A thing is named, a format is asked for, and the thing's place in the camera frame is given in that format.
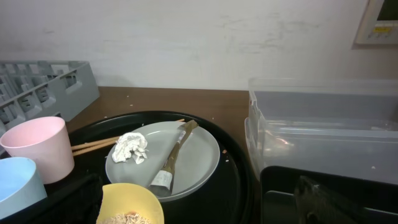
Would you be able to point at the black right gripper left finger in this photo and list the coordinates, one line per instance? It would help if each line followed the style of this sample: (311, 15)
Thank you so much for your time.
(77, 203)

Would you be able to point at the food scraps rice and nuts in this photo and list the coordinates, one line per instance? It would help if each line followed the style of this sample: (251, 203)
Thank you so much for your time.
(127, 218)

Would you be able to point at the white wall control panel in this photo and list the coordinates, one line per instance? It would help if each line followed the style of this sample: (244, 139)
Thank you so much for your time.
(378, 25)

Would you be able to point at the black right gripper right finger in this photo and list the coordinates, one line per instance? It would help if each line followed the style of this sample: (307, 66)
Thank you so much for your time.
(315, 203)

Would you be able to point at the grey plastic dishwasher rack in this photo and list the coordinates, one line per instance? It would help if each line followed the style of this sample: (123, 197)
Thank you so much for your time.
(32, 89)

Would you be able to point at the black rectangular food tray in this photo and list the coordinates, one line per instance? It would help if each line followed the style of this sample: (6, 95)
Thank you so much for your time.
(379, 199)

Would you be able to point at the light blue plastic cup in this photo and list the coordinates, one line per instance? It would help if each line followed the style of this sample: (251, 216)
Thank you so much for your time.
(21, 185)

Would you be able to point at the yellow plastic bowl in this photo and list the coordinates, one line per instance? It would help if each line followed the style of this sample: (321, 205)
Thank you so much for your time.
(129, 199)

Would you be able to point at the clear plastic waste bin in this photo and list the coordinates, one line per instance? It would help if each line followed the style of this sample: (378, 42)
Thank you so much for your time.
(341, 127)

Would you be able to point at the white tissue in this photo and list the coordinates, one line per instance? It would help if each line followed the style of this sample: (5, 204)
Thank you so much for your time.
(130, 146)

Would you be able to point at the pink plastic cup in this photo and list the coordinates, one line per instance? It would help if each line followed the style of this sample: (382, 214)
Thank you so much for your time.
(44, 140)

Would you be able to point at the wooden chopstick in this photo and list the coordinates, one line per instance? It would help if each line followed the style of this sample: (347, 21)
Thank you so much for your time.
(93, 148)
(94, 143)

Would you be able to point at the grey round plate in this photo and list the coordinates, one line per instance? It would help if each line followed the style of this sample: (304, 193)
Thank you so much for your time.
(196, 161)

